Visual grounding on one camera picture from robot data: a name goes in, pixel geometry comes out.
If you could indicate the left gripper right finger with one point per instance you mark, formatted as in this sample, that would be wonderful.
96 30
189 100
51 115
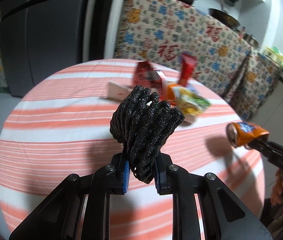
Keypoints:
203 206

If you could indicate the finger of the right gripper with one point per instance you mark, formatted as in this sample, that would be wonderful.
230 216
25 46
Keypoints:
266 148

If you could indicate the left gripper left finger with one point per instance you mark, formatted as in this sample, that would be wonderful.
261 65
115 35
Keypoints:
79 207

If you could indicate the crushed orange soda can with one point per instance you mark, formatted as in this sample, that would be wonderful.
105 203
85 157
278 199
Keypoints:
242 133

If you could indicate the yellow green snack bag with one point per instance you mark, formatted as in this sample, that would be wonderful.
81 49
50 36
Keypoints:
190 103

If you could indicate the black plastic mesh trash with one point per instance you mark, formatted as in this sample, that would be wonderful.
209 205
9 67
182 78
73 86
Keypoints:
143 123

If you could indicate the red snack stick wrapper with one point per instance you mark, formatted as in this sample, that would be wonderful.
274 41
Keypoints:
189 64

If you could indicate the white paper carton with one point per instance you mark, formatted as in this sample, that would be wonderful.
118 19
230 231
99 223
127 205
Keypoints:
117 92

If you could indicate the crushed red soda can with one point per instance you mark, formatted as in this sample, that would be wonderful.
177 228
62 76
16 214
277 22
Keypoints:
147 75

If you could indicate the orange snack bag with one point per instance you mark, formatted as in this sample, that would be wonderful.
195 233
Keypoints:
172 93

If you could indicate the pink striped tablecloth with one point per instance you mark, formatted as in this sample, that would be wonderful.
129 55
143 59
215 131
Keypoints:
63 126

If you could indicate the green yellow containers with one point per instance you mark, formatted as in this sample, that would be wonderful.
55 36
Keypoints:
274 54

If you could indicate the steel pot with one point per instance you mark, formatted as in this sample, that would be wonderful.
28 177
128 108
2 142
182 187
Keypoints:
251 40

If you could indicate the black frying pan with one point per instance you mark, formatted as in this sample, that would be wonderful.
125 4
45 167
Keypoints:
223 16

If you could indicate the patterned floral fabric cover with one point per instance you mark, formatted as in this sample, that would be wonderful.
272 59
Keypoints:
162 30

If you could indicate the dark grey refrigerator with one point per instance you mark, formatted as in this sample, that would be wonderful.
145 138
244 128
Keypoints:
39 38

